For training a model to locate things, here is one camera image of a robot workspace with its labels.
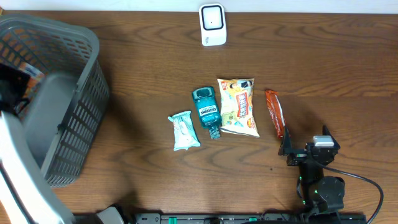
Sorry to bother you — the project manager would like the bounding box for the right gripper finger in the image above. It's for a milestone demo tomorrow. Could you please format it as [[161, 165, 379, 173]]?
[[322, 124, 341, 149], [278, 126, 293, 156]]

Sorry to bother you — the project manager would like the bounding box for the orange snack packet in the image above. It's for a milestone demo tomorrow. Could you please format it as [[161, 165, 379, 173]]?
[[16, 62, 45, 119]]

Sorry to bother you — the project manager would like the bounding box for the red chocolate bar wrapper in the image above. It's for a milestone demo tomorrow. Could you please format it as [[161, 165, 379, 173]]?
[[265, 90, 285, 139]]

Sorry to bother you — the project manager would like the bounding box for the yellow snack bag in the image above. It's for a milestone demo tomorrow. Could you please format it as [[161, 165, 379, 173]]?
[[217, 78, 259, 138]]

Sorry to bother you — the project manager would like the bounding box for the grey plastic shopping basket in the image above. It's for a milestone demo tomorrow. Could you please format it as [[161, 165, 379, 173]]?
[[1, 14, 109, 187]]

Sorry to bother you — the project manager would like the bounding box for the teal mouthwash bottle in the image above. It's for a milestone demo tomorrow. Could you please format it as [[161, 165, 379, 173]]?
[[192, 86, 222, 139]]

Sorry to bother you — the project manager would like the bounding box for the light blue wet wipes pack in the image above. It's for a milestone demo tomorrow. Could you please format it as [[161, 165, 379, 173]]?
[[168, 110, 201, 151]]

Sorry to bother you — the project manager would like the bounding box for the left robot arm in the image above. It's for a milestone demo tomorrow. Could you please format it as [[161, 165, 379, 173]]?
[[1, 65, 76, 223]]

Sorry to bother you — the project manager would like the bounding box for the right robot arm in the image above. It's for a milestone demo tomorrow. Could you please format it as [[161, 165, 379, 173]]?
[[278, 126, 345, 223]]

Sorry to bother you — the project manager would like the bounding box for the white barcode scanner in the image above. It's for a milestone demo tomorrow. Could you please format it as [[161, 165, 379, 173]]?
[[199, 3, 227, 47]]

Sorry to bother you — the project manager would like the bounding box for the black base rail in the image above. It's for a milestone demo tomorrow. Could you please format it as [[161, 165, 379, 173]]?
[[134, 212, 367, 224]]

